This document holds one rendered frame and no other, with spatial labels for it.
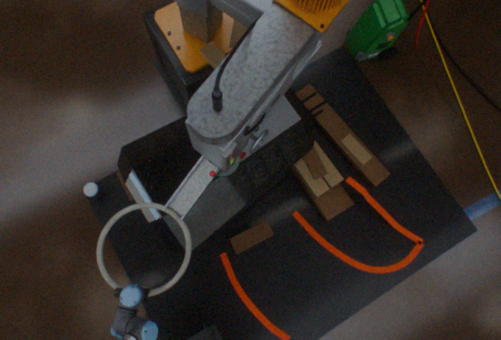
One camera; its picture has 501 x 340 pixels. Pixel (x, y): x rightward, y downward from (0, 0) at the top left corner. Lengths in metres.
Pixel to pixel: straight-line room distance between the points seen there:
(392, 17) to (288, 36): 1.67
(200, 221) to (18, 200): 1.57
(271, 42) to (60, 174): 2.24
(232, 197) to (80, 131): 1.50
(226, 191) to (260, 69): 1.02
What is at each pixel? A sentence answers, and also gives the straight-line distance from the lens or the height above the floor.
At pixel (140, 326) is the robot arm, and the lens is 2.03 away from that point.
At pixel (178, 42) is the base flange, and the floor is 0.78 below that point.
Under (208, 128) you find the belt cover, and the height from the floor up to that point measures 1.69.
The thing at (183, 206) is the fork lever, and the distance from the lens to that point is 2.43.
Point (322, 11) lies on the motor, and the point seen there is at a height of 1.71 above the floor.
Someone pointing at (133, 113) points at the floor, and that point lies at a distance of 3.58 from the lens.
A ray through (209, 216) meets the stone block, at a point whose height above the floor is 0.68.
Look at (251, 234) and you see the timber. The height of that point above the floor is 0.13.
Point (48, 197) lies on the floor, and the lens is 3.60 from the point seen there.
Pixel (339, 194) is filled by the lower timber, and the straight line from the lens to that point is 3.33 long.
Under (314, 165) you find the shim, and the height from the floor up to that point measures 0.22.
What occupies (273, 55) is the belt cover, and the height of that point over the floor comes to 1.69.
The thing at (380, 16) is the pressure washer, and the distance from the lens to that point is 3.48.
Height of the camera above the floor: 3.30
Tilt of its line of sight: 75 degrees down
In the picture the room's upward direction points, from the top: 9 degrees clockwise
